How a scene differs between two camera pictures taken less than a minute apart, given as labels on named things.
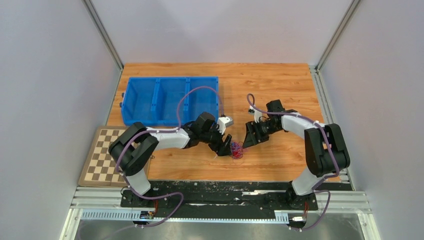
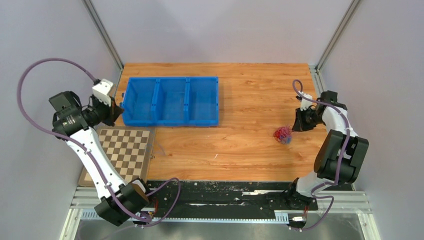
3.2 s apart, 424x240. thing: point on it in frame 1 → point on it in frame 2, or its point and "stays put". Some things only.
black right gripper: x=251 y=139 → x=299 y=125
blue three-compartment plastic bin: x=169 y=101 stays put
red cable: x=236 y=149 → x=283 y=131
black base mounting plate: x=218 y=200 stays put
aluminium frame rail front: x=358 y=200 stays put
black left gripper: x=222 y=148 → x=113 y=112
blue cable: x=234 y=144 → x=286 y=139
